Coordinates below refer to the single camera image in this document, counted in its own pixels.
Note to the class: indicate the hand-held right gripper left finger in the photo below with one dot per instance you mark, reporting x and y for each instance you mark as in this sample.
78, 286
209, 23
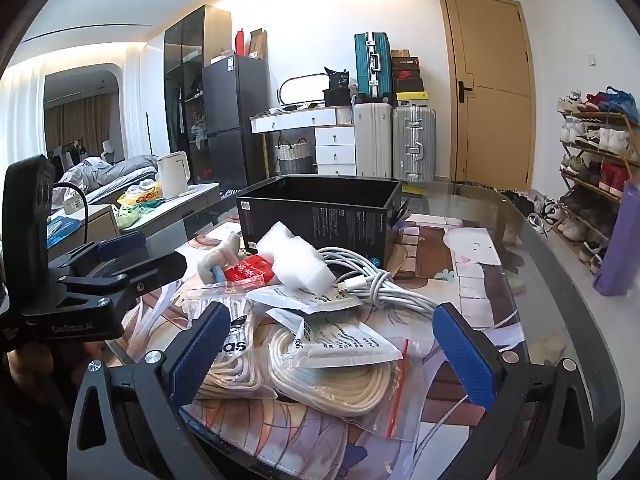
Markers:
200, 347

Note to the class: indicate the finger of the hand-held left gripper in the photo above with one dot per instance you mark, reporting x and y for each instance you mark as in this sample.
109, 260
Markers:
160, 266
120, 247

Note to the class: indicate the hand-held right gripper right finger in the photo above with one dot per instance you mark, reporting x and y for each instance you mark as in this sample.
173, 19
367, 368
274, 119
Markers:
465, 355

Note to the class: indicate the red packet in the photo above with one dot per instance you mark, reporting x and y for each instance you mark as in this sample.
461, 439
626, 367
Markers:
250, 272

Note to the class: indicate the white foam wrap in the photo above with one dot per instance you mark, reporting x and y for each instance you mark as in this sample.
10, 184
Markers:
295, 260

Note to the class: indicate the black cardboard box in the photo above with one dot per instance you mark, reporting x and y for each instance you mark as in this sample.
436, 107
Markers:
320, 220

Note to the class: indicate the person's left hand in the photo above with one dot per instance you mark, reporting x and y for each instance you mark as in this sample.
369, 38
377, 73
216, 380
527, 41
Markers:
30, 367

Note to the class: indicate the green plastic bag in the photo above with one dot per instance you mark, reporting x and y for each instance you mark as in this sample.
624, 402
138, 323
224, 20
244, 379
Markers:
127, 215

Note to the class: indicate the white low counter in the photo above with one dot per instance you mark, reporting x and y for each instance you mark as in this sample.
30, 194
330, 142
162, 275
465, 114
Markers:
165, 210

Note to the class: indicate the yellow snack bag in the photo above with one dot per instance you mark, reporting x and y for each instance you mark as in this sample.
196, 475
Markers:
142, 192

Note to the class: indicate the grey bedding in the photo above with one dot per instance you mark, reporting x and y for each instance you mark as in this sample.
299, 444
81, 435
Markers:
115, 170

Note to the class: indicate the white electric kettle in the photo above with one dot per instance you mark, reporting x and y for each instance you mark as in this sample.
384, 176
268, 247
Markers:
172, 175

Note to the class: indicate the brown curtain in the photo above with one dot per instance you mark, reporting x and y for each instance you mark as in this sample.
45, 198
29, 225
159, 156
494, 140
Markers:
80, 125

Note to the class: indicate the pile of shoes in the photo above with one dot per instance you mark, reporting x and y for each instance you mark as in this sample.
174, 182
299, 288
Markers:
535, 207

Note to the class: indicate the woven laundry basket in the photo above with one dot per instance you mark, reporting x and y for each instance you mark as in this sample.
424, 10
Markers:
295, 160

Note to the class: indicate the dark grey refrigerator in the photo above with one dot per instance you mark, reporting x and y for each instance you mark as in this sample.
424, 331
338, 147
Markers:
235, 105

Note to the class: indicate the purple bag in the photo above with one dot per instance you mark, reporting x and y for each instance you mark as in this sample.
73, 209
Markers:
620, 250

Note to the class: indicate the dark glass cabinet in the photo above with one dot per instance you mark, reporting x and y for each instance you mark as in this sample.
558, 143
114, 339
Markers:
185, 60

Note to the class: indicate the white vanity desk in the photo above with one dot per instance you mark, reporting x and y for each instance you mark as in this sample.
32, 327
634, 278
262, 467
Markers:
330, 140

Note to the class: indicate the silver suitcase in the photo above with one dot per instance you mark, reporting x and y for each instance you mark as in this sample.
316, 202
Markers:
414, 142

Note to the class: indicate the oval mirror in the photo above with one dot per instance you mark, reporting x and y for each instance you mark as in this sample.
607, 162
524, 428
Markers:
302, 87

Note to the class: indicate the white suitcase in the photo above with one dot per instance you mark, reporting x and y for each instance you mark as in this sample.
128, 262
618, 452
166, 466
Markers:
372, 140

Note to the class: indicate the shoe rack with shoes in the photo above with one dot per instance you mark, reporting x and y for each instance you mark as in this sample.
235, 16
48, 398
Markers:
595, 160

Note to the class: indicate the brown cardboard box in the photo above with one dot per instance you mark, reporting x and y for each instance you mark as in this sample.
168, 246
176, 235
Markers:
257, 45

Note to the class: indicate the yellow and black shoe box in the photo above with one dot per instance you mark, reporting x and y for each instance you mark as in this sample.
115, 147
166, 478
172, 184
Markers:
412, 98

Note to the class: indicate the wooden door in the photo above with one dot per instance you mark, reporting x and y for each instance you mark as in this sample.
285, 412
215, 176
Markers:
492, 90

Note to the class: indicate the red and black shoe box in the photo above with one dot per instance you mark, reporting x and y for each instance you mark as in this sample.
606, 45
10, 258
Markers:
407, 80

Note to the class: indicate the teal suitcase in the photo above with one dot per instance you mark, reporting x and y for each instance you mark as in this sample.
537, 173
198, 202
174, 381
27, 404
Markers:
372, 65

